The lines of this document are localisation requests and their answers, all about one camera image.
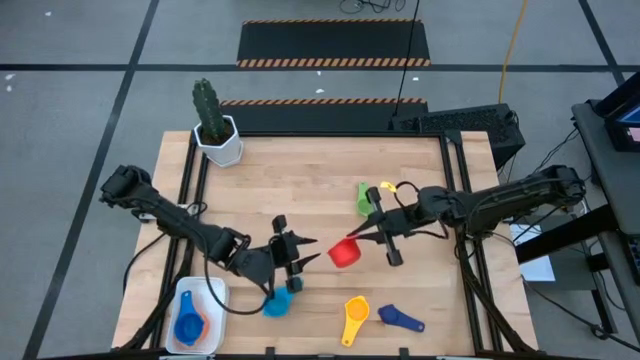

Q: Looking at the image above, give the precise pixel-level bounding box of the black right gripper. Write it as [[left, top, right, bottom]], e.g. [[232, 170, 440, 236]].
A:
[[346, 186, 426, 267]]

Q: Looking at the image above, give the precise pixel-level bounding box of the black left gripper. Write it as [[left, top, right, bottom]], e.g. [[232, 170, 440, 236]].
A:
[[244, 214, 322, 295]]

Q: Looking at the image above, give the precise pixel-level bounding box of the green measuring cup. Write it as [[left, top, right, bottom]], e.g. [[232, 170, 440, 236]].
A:
[[355, 182, 376, 217]]

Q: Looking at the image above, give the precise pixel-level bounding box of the red measuring cup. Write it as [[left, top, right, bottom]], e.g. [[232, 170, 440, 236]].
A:
[[327, 237, 362, 269]]

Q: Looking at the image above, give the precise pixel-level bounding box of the light blue measuring cup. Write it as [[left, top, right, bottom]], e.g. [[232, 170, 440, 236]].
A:
[[262, 284, 297, 319]]

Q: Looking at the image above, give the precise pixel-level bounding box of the yellow measuring cup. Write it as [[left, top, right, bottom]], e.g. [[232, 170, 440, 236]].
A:
[[341, 295, 371, 348]]

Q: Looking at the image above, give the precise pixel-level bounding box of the navy blue measuring cup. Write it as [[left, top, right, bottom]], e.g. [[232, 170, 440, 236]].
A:
[[377, 303, 426, 334]]

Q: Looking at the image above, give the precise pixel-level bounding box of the royal blue measuring cup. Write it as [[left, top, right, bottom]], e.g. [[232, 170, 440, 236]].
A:
[[173, 290, 206, 347]]

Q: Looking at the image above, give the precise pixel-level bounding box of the white plastic basket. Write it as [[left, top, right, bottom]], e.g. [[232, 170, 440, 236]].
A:
[[164, 276, 231, 355]]

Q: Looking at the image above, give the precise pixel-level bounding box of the white hexagonal plant pot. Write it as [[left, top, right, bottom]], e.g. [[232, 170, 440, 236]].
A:
[[193, 114, 245, 169]]

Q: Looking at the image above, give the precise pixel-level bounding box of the black computer case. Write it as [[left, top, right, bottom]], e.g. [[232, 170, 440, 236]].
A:
[[388, 103, 527, 170]]

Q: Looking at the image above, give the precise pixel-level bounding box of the white paper sheet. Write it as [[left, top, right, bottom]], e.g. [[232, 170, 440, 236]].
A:
[[510, 224, 556, 283]]

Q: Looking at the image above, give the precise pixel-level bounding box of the green cactus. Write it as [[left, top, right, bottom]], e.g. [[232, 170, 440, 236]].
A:
[[192, 77, 227, 144]]

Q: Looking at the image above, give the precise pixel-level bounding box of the black side desk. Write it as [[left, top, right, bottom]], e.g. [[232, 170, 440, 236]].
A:
[[514, 99, 640, 321]]

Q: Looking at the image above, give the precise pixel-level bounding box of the black monitor with lit screen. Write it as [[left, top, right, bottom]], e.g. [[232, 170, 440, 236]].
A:
[[594, 72, 640, 154]]

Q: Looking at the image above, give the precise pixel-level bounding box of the black aluminium table frame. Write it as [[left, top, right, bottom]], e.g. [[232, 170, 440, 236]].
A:
[[115, 129, 539, 359]]

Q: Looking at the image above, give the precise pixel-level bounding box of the narrow striped black cable ramp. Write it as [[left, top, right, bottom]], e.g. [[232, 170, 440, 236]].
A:
[[219, 97, 430, 134]]

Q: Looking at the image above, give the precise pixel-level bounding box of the black hanging cable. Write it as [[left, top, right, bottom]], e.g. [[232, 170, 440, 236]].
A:
[[393, 0, 421, 119]]

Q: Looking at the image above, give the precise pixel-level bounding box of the large striped black cable ramp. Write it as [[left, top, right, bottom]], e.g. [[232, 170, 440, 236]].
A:
[[235, 18, 432, 69]]

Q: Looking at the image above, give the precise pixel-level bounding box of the black coiled floor cable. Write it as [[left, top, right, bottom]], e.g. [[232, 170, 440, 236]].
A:
[[339, 0, 407, 15]]

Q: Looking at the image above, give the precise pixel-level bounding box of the yellow hanging cable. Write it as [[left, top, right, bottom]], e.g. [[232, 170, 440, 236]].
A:
[[498, 0, 529, 105]]

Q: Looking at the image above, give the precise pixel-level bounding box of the black floor power cable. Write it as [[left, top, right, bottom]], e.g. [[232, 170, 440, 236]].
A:
[[522, 279, 640, 352]]

